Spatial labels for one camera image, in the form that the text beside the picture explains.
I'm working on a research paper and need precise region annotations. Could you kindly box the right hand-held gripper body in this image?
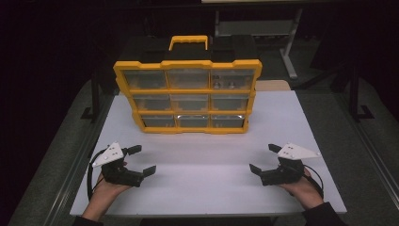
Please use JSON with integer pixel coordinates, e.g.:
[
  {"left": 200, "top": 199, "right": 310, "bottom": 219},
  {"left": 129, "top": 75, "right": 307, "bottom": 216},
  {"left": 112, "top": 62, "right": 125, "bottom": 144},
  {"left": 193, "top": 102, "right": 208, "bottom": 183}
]
[{"left": 260, "top": 142, "right": 322, "bottom": 186}]

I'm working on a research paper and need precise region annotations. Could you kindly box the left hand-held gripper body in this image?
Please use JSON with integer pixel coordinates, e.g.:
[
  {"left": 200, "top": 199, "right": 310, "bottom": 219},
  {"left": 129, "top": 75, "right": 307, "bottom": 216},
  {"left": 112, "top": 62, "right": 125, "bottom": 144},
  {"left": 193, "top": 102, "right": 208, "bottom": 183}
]
[{"left": 91, "top": 141, "right": 146, "bottom": 188}]

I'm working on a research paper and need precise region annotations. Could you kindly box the clear plastic drawer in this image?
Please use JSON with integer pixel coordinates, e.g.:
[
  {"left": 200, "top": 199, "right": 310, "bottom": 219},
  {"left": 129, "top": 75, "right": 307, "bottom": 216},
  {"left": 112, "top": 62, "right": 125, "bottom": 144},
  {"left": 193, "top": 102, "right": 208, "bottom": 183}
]
[{"left": 211, "top": 69, "right": 256, "bottom": 90}]

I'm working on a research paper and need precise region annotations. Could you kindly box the yellow black organizer cabinet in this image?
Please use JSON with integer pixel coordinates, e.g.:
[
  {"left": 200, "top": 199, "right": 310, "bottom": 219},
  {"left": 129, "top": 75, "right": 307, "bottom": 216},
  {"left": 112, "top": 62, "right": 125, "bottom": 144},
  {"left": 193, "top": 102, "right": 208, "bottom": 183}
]
[{"left": 112, "top": 34, "right": 263, "bottom": 136}]

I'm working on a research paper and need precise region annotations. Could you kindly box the person's left hand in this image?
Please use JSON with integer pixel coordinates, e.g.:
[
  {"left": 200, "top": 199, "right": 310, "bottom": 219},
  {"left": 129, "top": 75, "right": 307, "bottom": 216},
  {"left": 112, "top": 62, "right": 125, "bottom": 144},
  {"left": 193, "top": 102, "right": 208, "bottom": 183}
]
[{"left": 93, "top": 175, "right": 132, "bottom": 205}]

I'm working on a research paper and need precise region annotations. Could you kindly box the person's right hand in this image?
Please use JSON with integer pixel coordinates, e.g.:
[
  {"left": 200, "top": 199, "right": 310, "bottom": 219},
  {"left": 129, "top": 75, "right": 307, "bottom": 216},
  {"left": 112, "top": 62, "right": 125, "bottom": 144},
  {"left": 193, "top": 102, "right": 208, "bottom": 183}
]
[{"left": 278, "top": 169, "right": 324, "bottom": 210}]

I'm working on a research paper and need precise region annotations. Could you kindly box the beige wooden board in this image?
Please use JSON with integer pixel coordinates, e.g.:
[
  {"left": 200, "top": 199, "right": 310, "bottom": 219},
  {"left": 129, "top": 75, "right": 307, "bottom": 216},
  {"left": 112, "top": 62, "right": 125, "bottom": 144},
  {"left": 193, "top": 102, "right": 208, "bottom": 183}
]
[{"left": 255, "top": 79, "right": 291, "bottom": 92}]

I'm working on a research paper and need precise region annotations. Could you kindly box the black metal stand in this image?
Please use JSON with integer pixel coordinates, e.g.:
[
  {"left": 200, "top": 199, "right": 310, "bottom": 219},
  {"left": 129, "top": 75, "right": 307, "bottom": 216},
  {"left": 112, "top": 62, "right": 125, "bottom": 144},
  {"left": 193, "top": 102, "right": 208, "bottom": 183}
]
[
  {"left": 349, "top": 64, "right": 375, "bottom": 121},
  {"left": 80, "top": 70, "right": 102, "bottom": 121}
]

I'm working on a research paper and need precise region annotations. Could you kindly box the set of clear drawers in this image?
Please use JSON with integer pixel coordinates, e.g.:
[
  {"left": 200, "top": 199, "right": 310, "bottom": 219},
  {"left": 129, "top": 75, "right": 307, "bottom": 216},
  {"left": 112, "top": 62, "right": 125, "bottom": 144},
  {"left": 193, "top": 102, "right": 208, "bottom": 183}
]
[{"left": 122, "top": 69, "right": 256, "bottom": 129}]

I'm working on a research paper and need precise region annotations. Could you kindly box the aluminium frame rail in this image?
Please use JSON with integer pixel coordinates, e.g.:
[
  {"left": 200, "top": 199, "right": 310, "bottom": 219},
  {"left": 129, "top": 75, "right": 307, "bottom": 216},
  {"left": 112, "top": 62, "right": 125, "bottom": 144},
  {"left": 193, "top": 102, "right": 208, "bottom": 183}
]
[
  {"left": 335, "top": 92, "right": 399, "bottom": 197},
  {"left": 43, "top": 92, "right": 116, "bottom": 226}
]

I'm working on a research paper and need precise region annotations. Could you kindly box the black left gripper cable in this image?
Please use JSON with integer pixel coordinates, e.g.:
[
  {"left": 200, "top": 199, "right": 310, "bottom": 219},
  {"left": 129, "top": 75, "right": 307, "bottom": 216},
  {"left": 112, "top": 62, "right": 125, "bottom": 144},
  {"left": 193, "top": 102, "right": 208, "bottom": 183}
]
[{"left": 87, "top": 150, "right": 106, "bottom": 202}]

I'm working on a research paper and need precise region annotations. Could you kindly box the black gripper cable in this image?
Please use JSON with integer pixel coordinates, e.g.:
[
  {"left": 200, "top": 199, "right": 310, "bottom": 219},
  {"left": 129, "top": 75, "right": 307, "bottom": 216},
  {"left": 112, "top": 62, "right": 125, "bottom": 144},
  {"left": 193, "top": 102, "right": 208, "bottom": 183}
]
[
  {"left": 87, "top": 150, "right": 106, "bottom": 202},
  {"left": 302, "top": 170, "right": 325, "bottom": 199}
]

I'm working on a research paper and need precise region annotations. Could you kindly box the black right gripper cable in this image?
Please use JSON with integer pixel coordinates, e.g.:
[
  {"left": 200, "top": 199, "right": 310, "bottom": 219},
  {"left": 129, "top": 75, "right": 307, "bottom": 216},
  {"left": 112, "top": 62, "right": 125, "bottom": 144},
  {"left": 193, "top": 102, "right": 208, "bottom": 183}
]
[{"left": 302, "top": 170, "right": 325, "bottom": 199}]

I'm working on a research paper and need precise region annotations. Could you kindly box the grey metal desk frame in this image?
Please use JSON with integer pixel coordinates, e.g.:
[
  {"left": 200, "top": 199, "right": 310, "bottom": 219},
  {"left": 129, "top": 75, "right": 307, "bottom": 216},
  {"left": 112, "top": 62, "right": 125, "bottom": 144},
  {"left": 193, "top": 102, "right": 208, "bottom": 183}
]
[{"left": 215, "top": 8, "right": 304, "bottom": 80}]

